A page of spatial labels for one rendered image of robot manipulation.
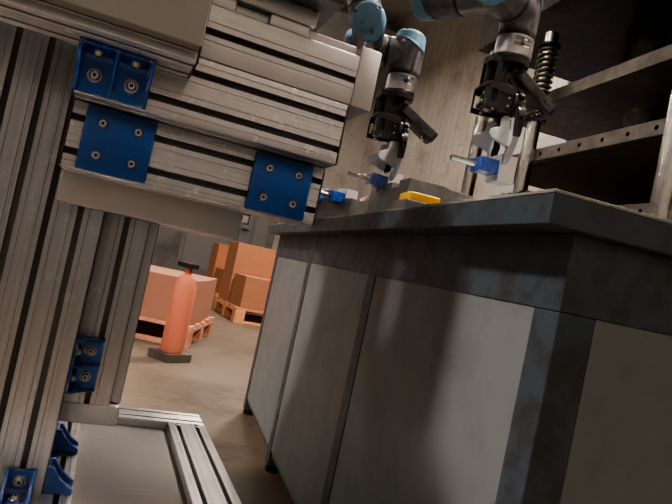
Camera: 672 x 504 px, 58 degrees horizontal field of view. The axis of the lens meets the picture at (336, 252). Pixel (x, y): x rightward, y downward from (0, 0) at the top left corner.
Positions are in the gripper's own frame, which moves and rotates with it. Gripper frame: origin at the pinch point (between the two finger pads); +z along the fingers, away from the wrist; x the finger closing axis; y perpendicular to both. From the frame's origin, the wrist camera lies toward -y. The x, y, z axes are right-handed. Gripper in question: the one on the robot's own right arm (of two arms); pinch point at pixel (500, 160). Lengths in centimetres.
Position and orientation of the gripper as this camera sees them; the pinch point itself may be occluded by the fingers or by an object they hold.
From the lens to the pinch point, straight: 126.7
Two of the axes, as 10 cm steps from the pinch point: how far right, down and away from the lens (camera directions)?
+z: -2.1, 9.8, -0.3
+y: -9.4, -2.1, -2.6
